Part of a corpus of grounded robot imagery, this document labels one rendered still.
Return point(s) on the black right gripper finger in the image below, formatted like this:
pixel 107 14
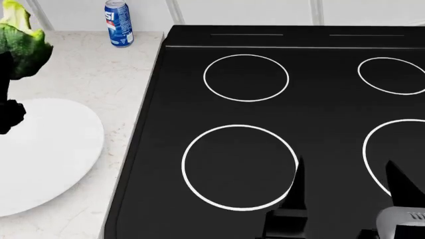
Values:
pixel 297 189
pixel 403 186

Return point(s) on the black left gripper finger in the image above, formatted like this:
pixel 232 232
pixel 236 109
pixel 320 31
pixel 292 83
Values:
pixel 4 74

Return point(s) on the green broccoli head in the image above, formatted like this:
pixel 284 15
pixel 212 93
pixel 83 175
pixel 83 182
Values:
pixel 28 47

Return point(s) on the black glass-top stove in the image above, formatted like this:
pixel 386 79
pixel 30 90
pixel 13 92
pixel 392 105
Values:
pixel 252 112

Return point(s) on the white round plate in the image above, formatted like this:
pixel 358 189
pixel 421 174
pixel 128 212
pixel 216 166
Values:
pixel 43 154

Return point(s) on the blue Pepsi soda can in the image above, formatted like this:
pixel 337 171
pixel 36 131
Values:
pixel 119 25

